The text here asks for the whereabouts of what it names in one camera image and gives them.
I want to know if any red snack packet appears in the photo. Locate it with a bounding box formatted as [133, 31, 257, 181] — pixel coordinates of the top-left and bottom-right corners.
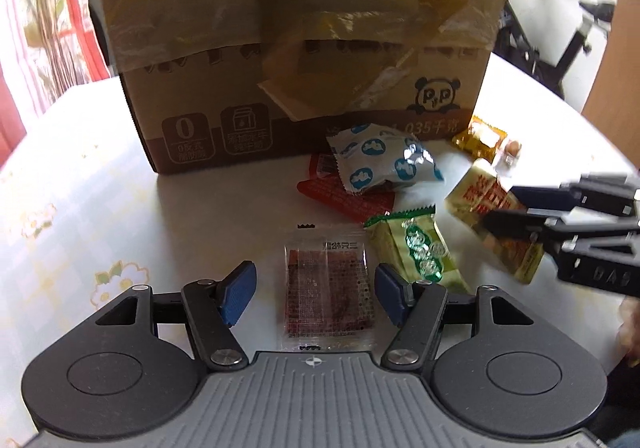
[296, 152, 397, 225]

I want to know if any small clear snack packet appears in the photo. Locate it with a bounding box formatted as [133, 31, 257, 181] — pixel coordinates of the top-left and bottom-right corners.
[494, 138, 524, 169]

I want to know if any brown cardboard box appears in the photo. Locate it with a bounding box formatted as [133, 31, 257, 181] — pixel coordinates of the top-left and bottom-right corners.
[95, 0, 517, 177]

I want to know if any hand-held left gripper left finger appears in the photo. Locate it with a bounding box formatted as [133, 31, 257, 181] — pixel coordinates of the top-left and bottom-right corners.
[95, 260, 258, 372]

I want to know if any white blue-dotted snack packet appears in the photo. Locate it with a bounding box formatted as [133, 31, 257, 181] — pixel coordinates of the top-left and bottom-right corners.
[326, 124, 445, 197]

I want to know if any person's right hand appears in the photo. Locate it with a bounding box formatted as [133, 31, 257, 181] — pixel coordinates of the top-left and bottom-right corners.
[617, 302, 640, 369]

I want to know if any small yellow snack packet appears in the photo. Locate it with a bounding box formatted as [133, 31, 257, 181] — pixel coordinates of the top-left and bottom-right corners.
[451, 116, 509, 162]

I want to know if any clear red-brown snack packet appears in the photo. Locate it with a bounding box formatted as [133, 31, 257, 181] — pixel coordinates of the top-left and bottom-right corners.
[276, 222, 379, 350]

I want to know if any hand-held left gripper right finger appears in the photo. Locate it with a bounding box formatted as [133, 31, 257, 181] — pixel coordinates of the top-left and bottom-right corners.
[375, 263, 539, 372]

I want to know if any brown wooden panel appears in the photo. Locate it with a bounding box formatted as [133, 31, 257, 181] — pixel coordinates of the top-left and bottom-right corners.
[581, 0, 640, 119]

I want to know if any pale green snack packet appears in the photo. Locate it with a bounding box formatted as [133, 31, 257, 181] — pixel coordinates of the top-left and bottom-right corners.
[363, 204, 472, 295]

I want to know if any black exercise bike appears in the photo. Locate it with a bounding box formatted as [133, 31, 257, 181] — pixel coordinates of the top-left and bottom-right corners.
[492, 0, 619, 101]

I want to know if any printed wall cloth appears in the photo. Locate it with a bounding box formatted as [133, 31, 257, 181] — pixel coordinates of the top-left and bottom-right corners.
[0, 0, 115, 169]

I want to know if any yellow red-print snack packet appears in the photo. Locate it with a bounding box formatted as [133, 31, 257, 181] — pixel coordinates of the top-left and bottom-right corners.
[444, 158, 547, 285]

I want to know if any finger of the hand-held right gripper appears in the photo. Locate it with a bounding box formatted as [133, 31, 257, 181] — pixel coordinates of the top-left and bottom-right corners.
[510, 172, 640, 219]
[482, 209, 640, 299]

